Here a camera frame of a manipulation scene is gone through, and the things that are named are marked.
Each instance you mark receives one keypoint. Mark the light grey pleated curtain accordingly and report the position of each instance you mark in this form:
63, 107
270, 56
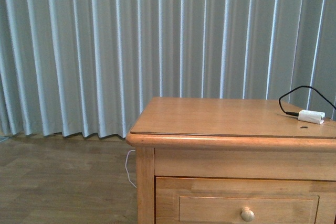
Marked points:
91, 66

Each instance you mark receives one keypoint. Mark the wooden nightstand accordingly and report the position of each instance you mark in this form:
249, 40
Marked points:
226, 139

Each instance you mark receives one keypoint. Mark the white adapter box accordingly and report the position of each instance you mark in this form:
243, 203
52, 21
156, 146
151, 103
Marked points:
315, 117

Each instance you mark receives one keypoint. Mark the round wooden drawer knob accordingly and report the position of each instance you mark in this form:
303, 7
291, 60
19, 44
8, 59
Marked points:
247, 214

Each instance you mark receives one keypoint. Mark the wooden drawer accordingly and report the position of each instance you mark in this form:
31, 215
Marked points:
205, 200

